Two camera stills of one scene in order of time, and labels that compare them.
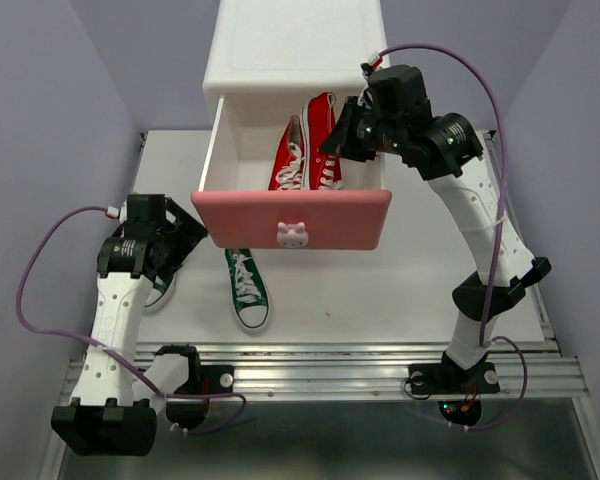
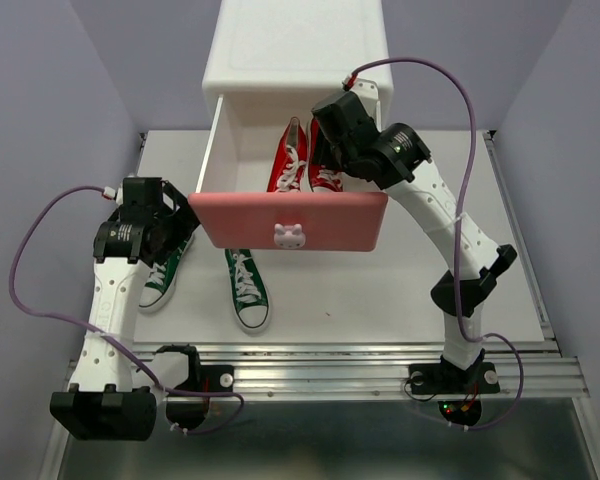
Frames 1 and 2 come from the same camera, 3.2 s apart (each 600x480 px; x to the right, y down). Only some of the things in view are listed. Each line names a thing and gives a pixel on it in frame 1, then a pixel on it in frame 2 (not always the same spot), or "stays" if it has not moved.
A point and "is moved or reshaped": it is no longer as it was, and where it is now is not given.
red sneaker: [319, 172] is moved or reshaped
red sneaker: [288, 173] stays
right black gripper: [342, 139] → [327, 157]
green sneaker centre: [250, 296] stays
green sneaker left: [163, 285] stays
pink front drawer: [235, 207] stays
